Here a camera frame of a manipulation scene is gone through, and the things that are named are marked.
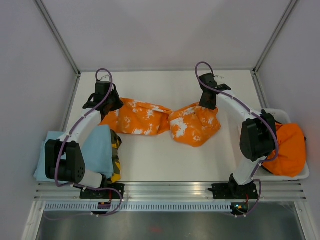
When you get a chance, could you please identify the camouflage yellow folded trousers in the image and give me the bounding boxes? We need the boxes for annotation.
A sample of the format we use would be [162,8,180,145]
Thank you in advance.
[108,130,122,184]

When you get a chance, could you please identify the light blue folded trousers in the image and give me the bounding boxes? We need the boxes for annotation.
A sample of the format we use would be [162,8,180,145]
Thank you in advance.
[33,125,114,182]

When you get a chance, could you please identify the aluminium mounting rail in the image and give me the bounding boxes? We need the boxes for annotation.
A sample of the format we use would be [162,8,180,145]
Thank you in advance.
[33,181,307,202]

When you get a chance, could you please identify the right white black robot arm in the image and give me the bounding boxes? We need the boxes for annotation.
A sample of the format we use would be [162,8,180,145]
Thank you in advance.
[197,73,279,198]

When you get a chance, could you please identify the white plastic laundry basket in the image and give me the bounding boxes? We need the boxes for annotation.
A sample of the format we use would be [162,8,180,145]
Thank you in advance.
[255,108,310,181]

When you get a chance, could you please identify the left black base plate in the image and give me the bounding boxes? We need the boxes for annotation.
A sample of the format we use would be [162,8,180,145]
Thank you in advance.
[79,183,126,200]

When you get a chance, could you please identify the white slotted cable duct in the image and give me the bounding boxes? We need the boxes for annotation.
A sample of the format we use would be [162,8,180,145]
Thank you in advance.
[44,201,232,213]

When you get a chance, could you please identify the aluminium frame post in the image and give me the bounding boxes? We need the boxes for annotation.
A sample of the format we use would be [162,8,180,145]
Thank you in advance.
[252,0,300,75]
[33,0,81,77]

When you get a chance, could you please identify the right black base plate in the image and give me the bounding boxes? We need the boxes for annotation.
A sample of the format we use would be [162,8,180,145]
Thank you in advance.
[207,183,258,200]

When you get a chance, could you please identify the orange white tie-dye trousers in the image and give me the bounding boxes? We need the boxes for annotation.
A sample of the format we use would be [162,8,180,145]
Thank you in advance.
[100,98,221,147]

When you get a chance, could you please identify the left aluminium frame post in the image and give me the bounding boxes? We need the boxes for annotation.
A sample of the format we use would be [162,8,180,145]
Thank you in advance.
[33,0,81,77]

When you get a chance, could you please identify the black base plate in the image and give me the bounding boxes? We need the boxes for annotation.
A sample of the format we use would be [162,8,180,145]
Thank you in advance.
[79,183,126,200]
[207,183,258,200]

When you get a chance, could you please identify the right aluminium frame post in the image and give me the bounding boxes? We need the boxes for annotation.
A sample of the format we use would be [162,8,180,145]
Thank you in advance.
[252,0,300,75]

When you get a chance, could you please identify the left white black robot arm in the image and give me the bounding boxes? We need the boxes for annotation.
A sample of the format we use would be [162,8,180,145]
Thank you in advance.
[44,81,124,199]

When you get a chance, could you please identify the plain orange garment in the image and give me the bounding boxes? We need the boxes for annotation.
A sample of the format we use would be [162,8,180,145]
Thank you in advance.
[262,122,308,178]

